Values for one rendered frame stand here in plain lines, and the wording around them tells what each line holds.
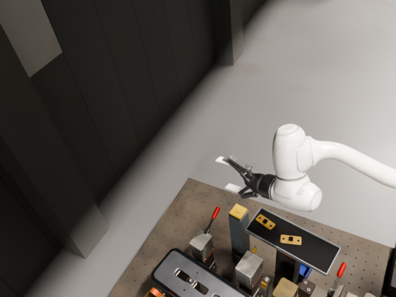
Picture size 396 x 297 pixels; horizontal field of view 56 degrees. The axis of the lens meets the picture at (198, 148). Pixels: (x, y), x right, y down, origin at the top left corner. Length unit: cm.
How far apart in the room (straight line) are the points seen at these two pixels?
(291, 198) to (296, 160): 13
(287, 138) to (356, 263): 113
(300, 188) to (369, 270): 100
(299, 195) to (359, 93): 311
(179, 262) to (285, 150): 84
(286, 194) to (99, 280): 204
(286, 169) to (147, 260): 119
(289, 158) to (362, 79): 334
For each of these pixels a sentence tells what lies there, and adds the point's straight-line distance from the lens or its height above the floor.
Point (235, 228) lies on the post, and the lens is 178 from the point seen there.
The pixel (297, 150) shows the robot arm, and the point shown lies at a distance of 118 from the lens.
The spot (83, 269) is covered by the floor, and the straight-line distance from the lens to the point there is 312.
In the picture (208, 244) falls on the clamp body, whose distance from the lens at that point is 178.
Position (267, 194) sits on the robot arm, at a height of 152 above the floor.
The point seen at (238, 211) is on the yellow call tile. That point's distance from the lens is 171.
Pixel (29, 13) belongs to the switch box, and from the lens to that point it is 233.
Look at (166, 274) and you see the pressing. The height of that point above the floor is 100.
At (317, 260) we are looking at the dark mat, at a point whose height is 116.
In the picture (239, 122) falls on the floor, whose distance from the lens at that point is 383.
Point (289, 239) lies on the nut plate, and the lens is 163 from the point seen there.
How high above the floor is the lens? 257
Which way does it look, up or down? 45 degrees down
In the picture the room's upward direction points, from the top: 10 degrees counter-clockwise
